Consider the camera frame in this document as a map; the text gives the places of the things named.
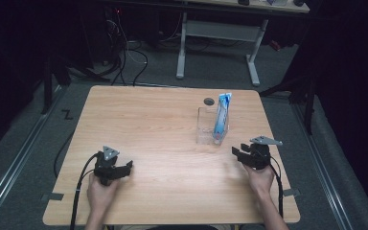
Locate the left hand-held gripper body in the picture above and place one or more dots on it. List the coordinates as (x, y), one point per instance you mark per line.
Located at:
(105, 166)

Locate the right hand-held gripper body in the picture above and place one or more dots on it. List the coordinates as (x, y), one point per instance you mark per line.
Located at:
(260, 156)

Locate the clear plastic container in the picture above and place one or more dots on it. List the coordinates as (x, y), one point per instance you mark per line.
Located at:
(206, 127)

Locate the blue and white toothpaste tube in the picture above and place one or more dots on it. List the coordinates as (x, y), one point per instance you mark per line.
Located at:
(222, 111)

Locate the person's right hand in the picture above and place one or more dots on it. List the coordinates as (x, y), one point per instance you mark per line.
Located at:
(262, 180)

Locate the person's left hand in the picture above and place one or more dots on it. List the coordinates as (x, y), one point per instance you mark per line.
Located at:
(100, 196)

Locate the grey tape strip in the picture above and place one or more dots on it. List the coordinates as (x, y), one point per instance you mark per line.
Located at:
(52, 196)
(291, 192)

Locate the round grey table grommet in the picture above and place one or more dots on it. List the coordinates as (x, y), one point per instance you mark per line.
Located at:
(209, 102)

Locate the black floor tape mark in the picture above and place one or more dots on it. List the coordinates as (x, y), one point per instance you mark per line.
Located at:
(67, 114)

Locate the black stand leg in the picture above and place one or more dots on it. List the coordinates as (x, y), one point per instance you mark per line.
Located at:
(48, 86)
(308, 102)

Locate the small red object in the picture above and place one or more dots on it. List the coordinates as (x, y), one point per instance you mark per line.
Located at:
(275, 45)

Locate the white-framed desk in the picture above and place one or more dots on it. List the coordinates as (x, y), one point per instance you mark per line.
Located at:
(220, 30)

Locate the metal floor rail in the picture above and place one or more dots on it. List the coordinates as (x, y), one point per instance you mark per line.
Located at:
(322, 166)
(16, 159)

